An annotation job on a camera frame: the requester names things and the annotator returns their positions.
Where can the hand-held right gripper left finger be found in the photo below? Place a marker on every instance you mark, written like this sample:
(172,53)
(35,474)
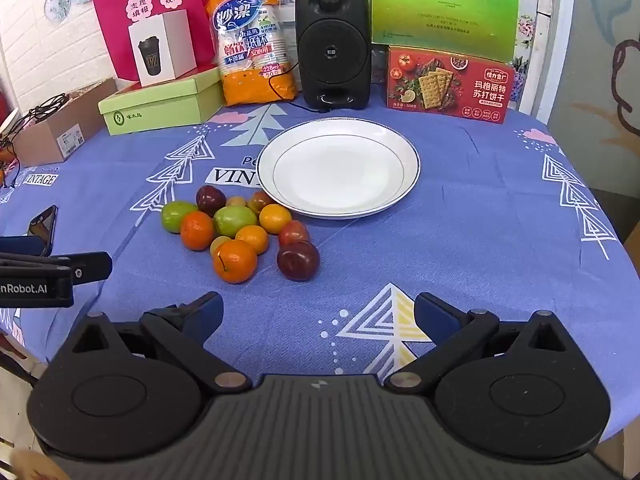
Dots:
(207,312)

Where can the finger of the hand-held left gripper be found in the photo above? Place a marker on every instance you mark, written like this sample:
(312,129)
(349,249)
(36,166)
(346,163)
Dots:
(75,266)
(20,246)

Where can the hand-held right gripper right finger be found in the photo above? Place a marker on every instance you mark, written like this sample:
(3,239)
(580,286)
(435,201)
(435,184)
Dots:
(432,316)

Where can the large orange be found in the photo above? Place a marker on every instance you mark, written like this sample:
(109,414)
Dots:
(235,262)

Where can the green fruit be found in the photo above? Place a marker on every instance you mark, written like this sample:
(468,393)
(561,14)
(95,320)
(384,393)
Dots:
(234,220)
(176,215)

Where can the large dark red plum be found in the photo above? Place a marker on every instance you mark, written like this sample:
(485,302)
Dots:
(298,261)

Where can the white plate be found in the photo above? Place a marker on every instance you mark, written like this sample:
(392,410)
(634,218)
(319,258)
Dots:
(340,170)

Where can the black smartphone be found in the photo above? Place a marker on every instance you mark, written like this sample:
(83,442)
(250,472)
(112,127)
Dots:
(42,225)

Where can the small yellow-green fruit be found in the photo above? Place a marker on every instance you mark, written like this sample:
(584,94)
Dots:
(236,201)
(218,246)

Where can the blue printed tablecloth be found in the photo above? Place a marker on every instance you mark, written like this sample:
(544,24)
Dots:
(475,220)

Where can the small dark red plum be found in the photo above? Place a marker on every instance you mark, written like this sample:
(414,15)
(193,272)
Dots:
(210,199)

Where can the yellow-orange orange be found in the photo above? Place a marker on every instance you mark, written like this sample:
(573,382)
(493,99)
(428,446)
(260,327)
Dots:
(275,218)

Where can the cardboard box with label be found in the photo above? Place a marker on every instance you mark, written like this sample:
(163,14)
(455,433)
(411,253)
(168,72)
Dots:
(55,135)

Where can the red and green plum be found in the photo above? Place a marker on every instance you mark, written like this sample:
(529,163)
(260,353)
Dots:
(260,201)

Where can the light green box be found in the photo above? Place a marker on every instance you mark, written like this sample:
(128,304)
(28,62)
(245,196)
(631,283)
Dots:
(165,110)

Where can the orange white snack bag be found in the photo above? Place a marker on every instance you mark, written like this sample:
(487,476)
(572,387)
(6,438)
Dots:
(240,85)

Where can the red cracker box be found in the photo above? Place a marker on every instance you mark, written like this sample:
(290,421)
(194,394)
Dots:
(480,90)

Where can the white box with cup print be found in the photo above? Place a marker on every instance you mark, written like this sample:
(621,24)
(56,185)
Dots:
(170,30)

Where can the black speaker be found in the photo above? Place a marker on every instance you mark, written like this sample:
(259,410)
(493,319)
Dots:
(332,50)

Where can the large green gift box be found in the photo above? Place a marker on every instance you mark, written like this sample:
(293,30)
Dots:
(440,10)

